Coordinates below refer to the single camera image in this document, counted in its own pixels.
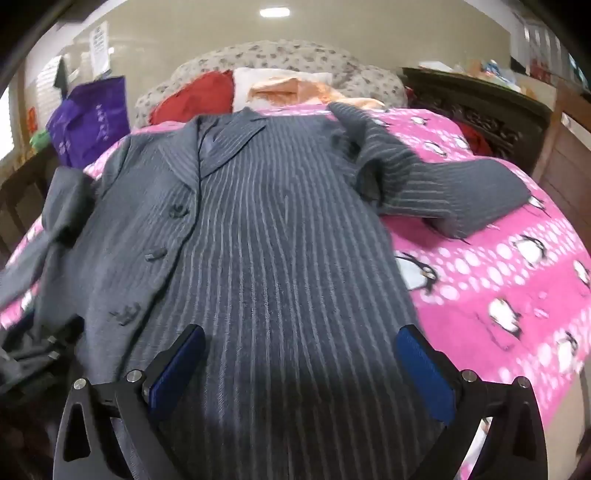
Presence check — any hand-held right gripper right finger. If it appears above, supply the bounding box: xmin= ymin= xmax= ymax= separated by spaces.
xmin=394 ymin=323 xmax=549 ymax=480

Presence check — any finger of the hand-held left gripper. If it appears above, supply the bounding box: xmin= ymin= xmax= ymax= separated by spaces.
xmin=28 ymin=335 xmax=65 ymax=365

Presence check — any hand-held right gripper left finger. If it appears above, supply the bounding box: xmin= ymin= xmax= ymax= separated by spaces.
xmin=53 ymin=323 xmax=207 ymax=480

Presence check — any grey pinstriped suit jacket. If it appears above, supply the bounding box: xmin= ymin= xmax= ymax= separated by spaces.
xmin=0 ymin=102 xmax=532 ymax=480

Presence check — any pink penguin print blanket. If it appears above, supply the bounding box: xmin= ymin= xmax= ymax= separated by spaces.
xmin=0 ymin=104 xmax=591 ymax=480

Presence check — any purple bag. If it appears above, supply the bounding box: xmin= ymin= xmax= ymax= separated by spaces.
xmin=46 ymin=76 xmax=131 ymax=169

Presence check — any dark red cloth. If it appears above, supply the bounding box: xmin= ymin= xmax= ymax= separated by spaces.
xmin=457 ymin=122 xmax=495 ymax=158

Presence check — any window with blinds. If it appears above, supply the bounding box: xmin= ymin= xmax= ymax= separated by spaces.
xmin=0 ymin=58 xmax=70 ymax=185

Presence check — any brown wooden door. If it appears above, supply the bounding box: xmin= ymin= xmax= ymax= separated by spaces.
xmin=531 ymin=78 xmax=591 ymax=222

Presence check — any white pillow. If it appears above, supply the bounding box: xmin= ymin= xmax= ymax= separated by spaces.
xmin=231 ymin=67 xmax=333 ymax=114

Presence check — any orange cloth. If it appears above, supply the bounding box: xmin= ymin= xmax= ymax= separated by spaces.
xmin=247 ymin=76 xmax=386 ymax=112

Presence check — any clutter on cabinet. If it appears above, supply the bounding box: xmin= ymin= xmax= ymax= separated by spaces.
xmin=416 ymin=58 xmax=527 ymax=88

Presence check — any white wall paper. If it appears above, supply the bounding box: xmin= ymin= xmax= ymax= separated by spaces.
xmin=88 ymin=21 xmax=112 ymax=77

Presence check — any wall calendar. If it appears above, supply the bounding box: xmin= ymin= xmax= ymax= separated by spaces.
xmin=510 ymin=14 xmax=568 ymax=79

